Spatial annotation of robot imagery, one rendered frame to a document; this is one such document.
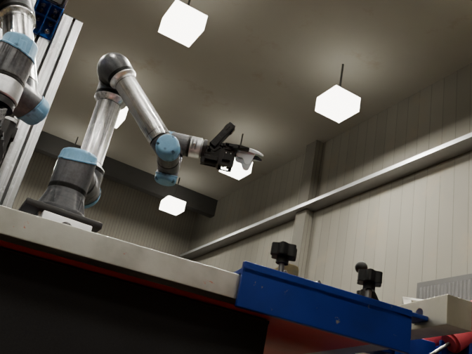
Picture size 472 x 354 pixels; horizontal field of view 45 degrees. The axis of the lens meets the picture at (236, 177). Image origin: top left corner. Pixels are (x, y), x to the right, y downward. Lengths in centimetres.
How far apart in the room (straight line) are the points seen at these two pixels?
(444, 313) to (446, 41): 697
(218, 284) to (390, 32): 698
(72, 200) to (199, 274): 94
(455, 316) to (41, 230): 65
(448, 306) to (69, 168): 118
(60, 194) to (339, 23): 622
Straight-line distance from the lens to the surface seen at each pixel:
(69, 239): 82
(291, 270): 100
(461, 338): 134
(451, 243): 710
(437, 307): 100
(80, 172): 177
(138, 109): 188
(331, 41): 790
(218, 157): 194
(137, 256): 83
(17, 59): 125
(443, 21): 756
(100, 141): 198
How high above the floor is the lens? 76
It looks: 25 degrees up
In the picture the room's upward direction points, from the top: 12 degrees clockwise
